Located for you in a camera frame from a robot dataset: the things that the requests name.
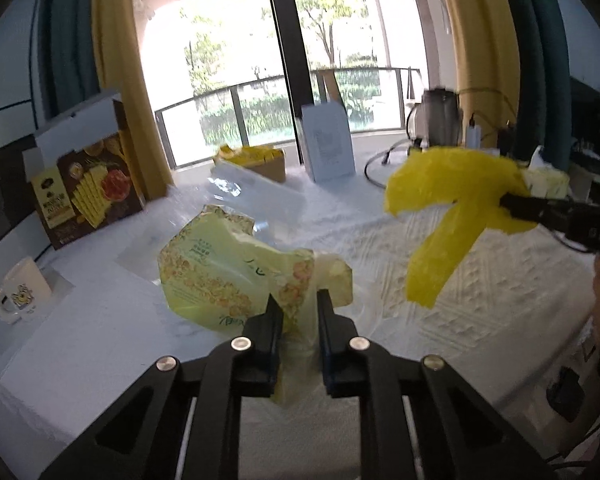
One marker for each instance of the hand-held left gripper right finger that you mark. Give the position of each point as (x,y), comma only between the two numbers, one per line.
(326,327)

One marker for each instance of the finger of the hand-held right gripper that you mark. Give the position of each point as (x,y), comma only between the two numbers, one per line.
(535,207)

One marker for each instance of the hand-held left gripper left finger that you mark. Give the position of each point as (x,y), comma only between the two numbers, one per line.
(267,327)

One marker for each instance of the green printed plastic bag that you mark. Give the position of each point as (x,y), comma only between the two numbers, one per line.
(215,270)

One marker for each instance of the yellow plastic bag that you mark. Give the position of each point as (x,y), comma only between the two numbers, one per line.
(450,180)

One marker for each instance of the clear plastic sheet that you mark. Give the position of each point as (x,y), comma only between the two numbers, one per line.
(275,225)

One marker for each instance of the pale yellow crumpled bag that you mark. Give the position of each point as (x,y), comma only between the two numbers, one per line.
(547,182)

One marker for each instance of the small white bottle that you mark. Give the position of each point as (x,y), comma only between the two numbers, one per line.
(473,132)

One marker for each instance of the white textured tablecloth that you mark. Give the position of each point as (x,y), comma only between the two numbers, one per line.
(505,310)

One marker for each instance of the steel electric kettle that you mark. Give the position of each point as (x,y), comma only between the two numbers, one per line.
(437,117)

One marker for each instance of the teal curtain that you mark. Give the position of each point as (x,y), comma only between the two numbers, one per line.
(535,60)
(72,35)

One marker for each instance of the folded clear plastic bag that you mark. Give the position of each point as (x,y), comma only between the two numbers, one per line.
(230,182)

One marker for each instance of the brown cardboard box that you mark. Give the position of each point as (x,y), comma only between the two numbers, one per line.
(267,167)

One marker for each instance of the yellow curtain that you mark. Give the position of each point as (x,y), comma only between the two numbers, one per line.
(480,50)
(125,85)

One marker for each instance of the pile of yellow packets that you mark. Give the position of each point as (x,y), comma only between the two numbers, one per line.
(250,154)

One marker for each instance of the white paper sign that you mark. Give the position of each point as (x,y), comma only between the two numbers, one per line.
(327,142)

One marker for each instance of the balcony railing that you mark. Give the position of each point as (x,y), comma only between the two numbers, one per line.
(260,105)

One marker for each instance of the brown cracker box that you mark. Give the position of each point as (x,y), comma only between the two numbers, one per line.
(92,185)

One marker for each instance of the white cartoon mug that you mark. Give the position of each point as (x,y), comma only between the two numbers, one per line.
(25,285)

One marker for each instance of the black window frame post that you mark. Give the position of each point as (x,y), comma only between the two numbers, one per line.
(290,50)

